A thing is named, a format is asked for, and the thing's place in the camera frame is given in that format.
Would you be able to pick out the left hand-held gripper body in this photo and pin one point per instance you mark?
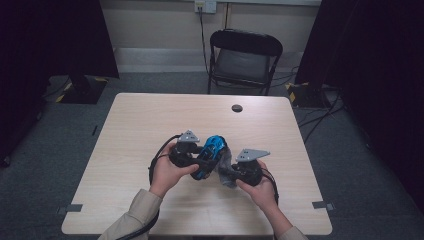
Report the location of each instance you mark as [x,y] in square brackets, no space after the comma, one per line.
[183,153]

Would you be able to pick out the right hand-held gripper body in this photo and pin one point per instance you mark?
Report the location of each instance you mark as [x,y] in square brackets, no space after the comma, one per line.
[250,171]

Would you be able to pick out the grey fuzzy cloth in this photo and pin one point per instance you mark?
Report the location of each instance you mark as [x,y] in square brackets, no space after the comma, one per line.
[228,166]

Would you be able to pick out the person's right hand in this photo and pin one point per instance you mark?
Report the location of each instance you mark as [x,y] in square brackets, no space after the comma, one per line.
[263,195]

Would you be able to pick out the person's left hand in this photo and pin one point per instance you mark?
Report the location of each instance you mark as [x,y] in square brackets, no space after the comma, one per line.
[166,176]

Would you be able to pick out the black round table grommet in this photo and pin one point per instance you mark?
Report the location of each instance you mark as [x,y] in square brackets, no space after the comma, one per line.
[237,108]

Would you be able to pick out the black stand base yellow tape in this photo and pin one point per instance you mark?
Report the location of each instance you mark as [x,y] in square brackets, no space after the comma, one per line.
[308,95]
[83,91]

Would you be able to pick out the black folding chair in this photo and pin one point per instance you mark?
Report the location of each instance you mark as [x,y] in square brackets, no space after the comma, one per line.
[245,63]

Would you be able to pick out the grey tape mark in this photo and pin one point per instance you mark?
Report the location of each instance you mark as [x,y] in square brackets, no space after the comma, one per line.
[71,208]

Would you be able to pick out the black curtain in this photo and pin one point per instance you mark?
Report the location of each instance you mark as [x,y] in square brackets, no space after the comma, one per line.
[373,66]
[50,40]

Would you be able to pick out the white wall socket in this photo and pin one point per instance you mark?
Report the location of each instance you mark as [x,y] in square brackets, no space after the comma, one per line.
[205,6]

